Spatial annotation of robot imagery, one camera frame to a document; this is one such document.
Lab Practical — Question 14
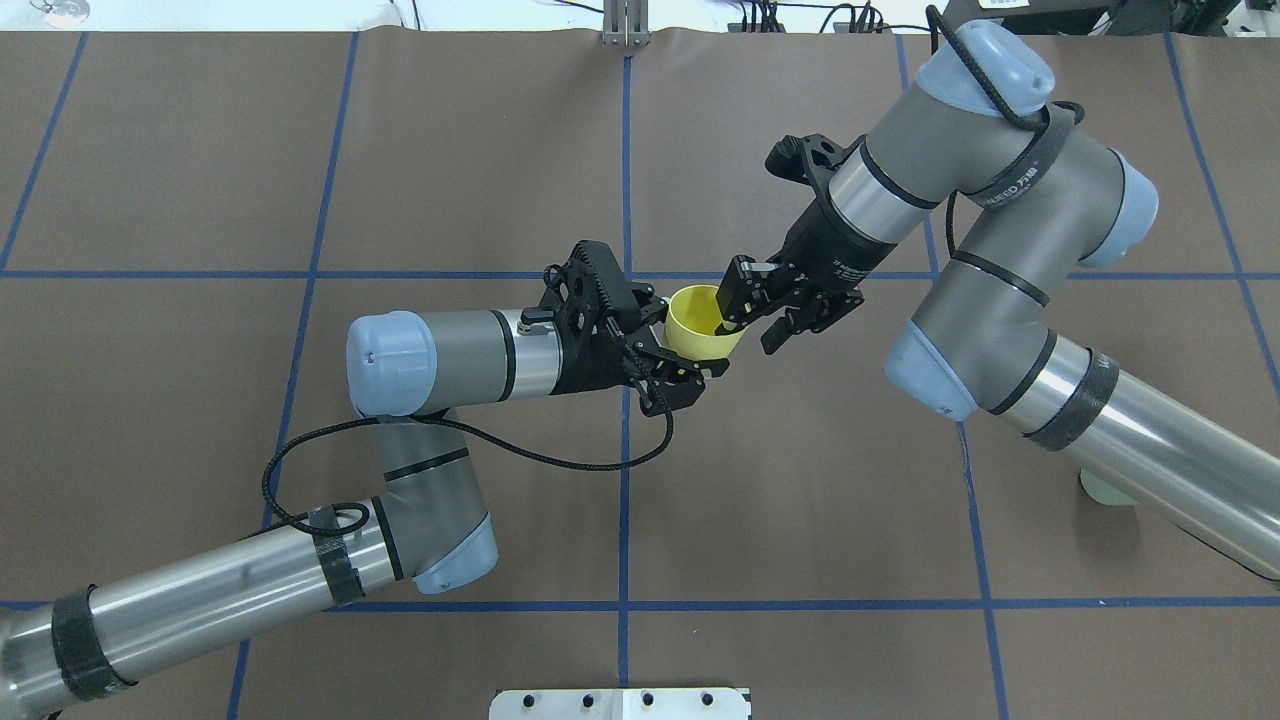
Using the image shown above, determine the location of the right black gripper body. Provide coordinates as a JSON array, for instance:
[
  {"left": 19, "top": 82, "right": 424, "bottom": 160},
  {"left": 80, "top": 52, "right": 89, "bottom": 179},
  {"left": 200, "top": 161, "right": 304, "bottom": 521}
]
[{"left": 776, "top": 200, "right": 897, "bottom": 297}]

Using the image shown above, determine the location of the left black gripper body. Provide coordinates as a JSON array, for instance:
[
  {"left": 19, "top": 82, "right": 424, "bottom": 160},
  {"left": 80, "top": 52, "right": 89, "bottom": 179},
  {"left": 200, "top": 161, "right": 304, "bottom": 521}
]
[{"left": 547, "top": 300, "right": 643, "bottom": 395}]

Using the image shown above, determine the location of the yellow plastic cup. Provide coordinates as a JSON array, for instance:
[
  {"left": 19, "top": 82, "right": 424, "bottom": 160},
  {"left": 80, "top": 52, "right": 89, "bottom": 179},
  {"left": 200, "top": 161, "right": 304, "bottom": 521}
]
[{"left": 662, "top": 284, "right": 742, "bottom": 361}]

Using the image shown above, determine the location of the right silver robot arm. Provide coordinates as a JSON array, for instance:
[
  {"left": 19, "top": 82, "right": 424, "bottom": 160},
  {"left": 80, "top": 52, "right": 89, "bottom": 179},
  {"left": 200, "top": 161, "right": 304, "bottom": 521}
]
[{"left": 716, "top": 8, "right": 1279, "bottom": 583}]

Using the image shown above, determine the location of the green plastic cup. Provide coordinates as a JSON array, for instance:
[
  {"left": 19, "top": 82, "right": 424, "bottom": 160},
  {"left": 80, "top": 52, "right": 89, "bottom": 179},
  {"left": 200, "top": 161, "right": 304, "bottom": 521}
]
[{"left": 1078, "top": 468, "right": 1140, "bottom": 507}]

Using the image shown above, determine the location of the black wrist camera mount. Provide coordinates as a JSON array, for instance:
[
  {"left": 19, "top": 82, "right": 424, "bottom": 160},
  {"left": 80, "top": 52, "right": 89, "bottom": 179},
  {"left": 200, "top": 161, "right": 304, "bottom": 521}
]
[{"left": 520, "top": 240, "right": 641, "bottom": 337}]

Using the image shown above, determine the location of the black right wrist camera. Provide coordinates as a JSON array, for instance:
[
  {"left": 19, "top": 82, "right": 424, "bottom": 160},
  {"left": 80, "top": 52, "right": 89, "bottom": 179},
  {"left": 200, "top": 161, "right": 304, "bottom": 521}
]
[{"left": 764, "top": 135, "right": 867, "bottom": 192}]

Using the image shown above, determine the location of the aluminium frame post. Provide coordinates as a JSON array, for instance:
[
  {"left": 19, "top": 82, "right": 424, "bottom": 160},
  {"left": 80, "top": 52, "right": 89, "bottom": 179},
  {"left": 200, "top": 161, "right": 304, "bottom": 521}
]
[{"left": 602, "top": 0, "right": 652, "bottom": 47}]

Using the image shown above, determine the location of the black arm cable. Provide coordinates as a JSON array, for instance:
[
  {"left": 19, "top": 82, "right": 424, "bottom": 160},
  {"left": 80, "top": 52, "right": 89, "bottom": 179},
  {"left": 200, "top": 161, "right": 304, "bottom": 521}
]
[{"left": 262, "top": 384, "right": 677, "bottom": 537}]

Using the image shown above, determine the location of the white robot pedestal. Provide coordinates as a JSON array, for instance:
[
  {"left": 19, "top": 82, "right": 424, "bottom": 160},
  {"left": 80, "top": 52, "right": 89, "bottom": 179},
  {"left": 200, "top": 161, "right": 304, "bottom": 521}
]
[{"left": 488, "top": 687, "right": 754, "bottom": 719}]

